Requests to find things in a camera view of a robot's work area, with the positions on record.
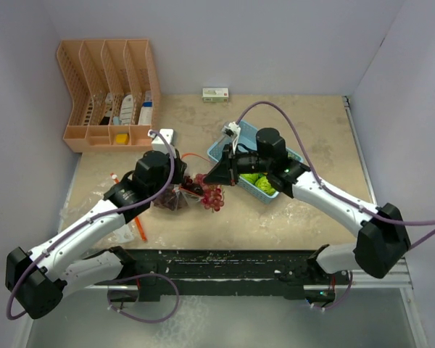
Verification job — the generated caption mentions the yellow block in organizer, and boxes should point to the yellow block in organizer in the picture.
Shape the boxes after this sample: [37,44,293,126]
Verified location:
[115,133,129,145]

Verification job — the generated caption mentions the red grape bunch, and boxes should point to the red grape bunch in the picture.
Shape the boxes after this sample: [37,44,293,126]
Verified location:
[153,176,193,212]
[194,174,224,212]

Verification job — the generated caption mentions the green bumpy fruit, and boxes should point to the green bumpy fruit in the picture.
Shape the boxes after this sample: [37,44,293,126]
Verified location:
[254,176,276,196]

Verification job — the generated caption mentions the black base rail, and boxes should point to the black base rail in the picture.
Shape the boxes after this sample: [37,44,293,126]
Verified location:
[83,248,352,302]

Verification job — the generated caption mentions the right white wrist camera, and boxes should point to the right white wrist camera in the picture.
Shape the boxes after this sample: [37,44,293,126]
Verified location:
[221,122,241,139]

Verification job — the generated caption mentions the light blue plastic basket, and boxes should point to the light blue plastic basket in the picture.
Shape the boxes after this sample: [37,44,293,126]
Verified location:
[207,121,309,204]

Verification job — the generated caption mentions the small white green box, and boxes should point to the small white green box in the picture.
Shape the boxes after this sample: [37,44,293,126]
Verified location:
[202,87,229,103]

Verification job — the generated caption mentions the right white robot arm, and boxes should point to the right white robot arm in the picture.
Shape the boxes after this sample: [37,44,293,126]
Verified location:
[204,123,410,283]

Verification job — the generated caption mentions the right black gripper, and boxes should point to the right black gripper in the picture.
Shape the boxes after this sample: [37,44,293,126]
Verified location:
[204,142,272,186]

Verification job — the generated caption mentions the orange desk file organizer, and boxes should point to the orange desk file organizer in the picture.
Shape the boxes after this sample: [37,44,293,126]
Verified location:
[57,38,162,153]

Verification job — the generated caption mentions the blue white box in organizer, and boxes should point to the blue white box in organizer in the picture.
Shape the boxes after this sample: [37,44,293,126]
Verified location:
[137,91,153,125]

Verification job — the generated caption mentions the clear orange-zip bag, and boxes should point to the clear orange-zip bag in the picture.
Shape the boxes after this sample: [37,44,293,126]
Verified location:
[152,150,204,212]

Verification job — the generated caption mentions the white tube in organizer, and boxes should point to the white tube in organizer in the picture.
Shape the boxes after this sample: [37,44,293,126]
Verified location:
[119,94,134,125]

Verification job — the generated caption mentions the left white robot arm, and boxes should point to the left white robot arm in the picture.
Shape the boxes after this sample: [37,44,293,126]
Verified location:
[5,149,187,320]

